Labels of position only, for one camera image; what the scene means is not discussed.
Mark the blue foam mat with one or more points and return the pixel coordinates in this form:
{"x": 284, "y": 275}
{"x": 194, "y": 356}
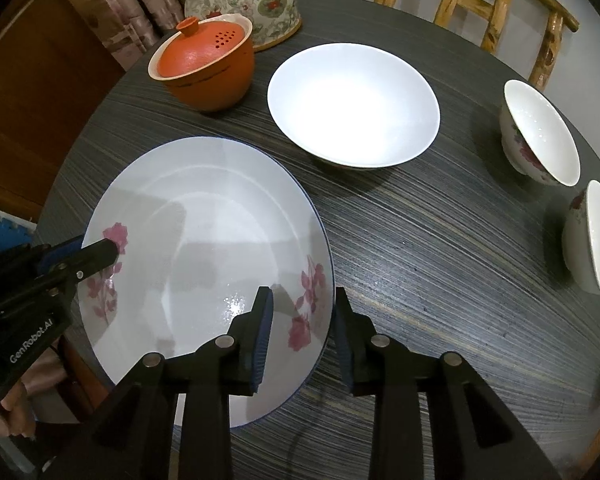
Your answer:
{"x": 14, "y": 231}

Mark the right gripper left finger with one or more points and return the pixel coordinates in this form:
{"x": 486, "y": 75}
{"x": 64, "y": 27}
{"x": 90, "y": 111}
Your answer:
{"x": 130, "y": 434}

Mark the orange lidded tea cup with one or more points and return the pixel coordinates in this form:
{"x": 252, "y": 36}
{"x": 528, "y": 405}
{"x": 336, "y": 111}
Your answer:
{"x": 208, "y": 64}

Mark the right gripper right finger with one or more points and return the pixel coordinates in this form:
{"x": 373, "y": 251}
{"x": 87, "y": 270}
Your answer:
{"x": 474, "y": 434}

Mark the wide white pink-patterned bowl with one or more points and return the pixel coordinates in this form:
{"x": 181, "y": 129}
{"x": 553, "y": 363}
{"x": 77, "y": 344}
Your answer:
{"x": 354, "y": 105}

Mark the person's left hand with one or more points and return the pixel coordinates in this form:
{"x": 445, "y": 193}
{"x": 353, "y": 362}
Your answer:
{"x": 16, "y": 416}

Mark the plain white deep bowl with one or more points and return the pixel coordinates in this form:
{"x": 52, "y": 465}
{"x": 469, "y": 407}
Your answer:
{"x": 581, "y": 238}

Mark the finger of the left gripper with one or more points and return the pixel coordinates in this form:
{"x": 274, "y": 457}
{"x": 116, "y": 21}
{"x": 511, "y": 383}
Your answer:
{"x": 62, "y": 280}
{"x": 52, "y": 255}

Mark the white bowl red flower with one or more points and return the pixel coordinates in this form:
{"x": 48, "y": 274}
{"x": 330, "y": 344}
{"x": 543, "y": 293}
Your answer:
{"x": 535, "y": 139}

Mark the bamboo wooden chair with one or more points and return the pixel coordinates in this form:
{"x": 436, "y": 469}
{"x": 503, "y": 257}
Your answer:
{"x": 495, "y": 14}

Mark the white plate pink flowers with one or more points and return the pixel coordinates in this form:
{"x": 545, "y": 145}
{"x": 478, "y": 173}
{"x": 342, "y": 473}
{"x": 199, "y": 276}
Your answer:
{"x": 201, "y": 224}

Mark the brown wooden door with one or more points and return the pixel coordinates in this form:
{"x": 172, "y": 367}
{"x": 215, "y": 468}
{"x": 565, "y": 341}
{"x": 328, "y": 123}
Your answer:
{"x": 54, "y": 73}

